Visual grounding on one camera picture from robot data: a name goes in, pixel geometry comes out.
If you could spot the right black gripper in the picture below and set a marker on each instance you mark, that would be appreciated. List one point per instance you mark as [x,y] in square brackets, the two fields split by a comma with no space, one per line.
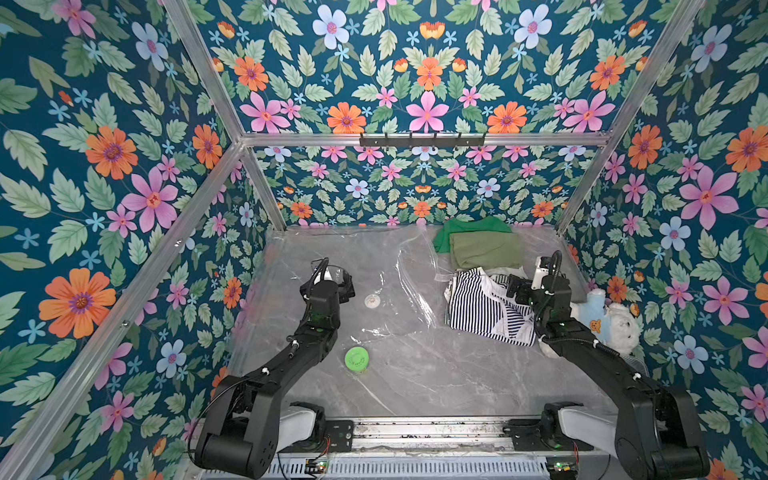
[527,289]

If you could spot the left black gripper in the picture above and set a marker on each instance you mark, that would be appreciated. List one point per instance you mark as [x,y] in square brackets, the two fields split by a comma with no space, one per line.
[342,295]

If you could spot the blue white striped garment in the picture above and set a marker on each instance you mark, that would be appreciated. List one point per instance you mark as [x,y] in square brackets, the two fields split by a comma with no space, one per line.
[478,303]

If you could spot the olive green garment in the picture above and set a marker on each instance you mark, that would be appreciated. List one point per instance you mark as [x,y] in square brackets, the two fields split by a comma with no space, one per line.
[486,249]

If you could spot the bag of clothes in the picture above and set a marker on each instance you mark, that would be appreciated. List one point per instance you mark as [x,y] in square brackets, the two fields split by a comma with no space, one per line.
[406,337]

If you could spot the green tank top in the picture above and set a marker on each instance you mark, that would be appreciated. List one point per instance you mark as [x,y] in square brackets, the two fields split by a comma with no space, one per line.
[441,242]

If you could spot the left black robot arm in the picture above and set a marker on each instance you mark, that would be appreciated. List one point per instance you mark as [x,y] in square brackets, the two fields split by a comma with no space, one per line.
[240,432]

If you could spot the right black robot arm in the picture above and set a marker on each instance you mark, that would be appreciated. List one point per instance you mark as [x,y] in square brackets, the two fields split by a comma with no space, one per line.
[655,432]

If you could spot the white round bag valve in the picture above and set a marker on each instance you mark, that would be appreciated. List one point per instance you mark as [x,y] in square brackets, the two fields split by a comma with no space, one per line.
[373,301]

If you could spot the green round lid container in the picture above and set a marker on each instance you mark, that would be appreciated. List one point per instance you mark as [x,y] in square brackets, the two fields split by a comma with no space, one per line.
[357,359]

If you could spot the white teddy bear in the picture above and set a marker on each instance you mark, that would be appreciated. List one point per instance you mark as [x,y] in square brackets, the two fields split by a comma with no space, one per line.
[612,325]

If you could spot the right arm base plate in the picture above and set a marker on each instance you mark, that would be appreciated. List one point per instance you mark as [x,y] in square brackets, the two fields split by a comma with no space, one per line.
[540,432]

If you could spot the black hook rail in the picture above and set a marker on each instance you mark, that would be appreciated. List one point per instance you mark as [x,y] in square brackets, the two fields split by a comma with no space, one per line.
[445,141]

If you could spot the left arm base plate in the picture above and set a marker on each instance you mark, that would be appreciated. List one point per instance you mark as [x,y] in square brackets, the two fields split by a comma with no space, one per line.
[333,436]

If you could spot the aluminium front rail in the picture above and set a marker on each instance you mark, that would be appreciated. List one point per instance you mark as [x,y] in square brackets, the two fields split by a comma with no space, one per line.
[432,433]

